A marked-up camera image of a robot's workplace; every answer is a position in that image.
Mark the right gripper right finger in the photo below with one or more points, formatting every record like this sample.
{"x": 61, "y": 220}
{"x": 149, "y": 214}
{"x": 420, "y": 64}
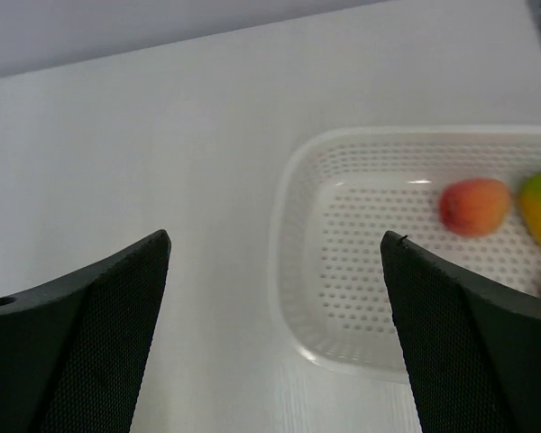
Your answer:
{"x": 471, "y": 346}

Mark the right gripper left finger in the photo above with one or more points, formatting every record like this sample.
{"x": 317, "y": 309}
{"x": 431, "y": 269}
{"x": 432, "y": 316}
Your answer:
{"x": 73, "y": 351}

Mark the peach orange red fruit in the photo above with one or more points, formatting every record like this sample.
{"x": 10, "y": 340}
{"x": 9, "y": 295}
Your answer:
{"x": 475, "y": 207}

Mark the white perforated plastic basket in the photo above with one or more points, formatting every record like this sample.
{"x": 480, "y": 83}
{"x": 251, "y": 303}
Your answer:
{"x": 343, "y": 190}

